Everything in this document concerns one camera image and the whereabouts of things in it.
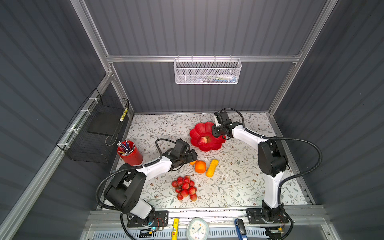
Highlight fake red grape bunch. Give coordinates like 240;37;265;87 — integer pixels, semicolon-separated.
171;176;198;202

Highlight black wire basket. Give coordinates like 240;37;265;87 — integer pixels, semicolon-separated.
57;89;130;164

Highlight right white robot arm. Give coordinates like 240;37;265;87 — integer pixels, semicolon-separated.
212;110;288;223

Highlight blue handled tool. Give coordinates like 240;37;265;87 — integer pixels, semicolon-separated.
235;219;248;240

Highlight yellow glue stick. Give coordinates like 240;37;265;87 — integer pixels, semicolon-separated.
171;218;180;240

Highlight red pencil cup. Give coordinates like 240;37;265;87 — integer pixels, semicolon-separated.
117;141;144;166

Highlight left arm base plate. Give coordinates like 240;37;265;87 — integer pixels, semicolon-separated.
127;210;169;228

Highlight yellow marker in basket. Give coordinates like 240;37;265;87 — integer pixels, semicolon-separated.
120;108;128;122

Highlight fake red peach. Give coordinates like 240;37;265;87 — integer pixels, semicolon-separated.
198;137;208;146

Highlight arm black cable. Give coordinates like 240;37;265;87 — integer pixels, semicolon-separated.
219;107;323;240
95;137;181;240

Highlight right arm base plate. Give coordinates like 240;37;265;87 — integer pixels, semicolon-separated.
246;207;290;225

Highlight red flower-shaped fruit bowl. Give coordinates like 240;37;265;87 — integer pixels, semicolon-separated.
190;122;226;152

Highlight fake yellow corn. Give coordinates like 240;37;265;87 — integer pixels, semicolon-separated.
206;159;219;178

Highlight pens in white basket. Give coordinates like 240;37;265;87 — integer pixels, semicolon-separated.
194;75;238;84

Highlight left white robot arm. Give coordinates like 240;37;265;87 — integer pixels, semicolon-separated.
95;139;198;226

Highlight white round clock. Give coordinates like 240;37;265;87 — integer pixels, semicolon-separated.
186;218;210;240

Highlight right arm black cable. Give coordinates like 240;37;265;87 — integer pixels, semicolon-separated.
219;107;323;240

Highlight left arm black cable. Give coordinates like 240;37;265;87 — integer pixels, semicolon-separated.
95;137;181;240

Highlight white mesh wall basket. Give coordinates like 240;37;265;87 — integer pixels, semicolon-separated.
173;57;242;85

